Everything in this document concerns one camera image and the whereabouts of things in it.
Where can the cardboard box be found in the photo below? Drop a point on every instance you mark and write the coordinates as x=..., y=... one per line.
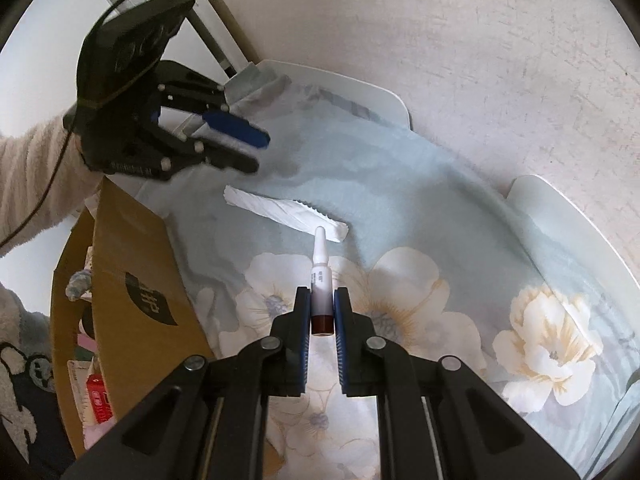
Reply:
x=130, y=260

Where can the grey fleece patterned clothing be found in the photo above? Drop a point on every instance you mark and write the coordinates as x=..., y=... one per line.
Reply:
x=20, y=340

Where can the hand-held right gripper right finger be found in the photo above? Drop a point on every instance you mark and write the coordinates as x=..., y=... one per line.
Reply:
x=342, y=340

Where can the red carton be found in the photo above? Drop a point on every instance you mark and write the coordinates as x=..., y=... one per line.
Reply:
x=100, y=400

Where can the dark metal pole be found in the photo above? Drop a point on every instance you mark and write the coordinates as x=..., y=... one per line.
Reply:
x=200, y=20

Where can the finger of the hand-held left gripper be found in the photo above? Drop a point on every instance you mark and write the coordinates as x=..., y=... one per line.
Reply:
x=230, y=160
x=235, y=127

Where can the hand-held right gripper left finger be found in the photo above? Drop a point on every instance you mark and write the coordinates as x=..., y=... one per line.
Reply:
x=302, y=340

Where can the light blue floral cloth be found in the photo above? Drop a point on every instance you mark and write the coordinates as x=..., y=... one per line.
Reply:
x=450, y=200

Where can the white vial with dark cap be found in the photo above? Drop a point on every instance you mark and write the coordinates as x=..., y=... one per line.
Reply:
x=321, y=280

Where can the white crumpled paper wrapper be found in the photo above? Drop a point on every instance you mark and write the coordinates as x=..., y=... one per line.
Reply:
x=280, y=210

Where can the white carton with black print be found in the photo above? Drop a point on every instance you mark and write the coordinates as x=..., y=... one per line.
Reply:
x=77, y=390

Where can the pink cloth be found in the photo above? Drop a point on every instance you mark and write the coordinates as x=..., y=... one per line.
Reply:
x=87, y=344

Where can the pale blue fuzzy cloth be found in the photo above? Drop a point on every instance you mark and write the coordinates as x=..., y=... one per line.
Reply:
x=79, y=285

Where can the person's left forearm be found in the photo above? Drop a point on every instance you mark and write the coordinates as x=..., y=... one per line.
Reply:
x=35, y=175

